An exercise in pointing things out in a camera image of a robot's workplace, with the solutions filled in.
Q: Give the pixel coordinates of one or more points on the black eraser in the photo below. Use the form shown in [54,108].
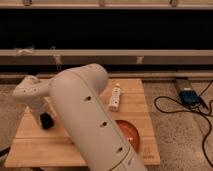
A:
[46,121]

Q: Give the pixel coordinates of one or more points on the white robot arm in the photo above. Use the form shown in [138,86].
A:
[74,94]

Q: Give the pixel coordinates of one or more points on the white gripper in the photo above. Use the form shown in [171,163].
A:
[37,107]

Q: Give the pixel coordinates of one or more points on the blue box device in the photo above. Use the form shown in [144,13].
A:
[189,97]

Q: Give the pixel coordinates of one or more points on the wooden board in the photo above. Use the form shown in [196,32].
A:
[35,147]

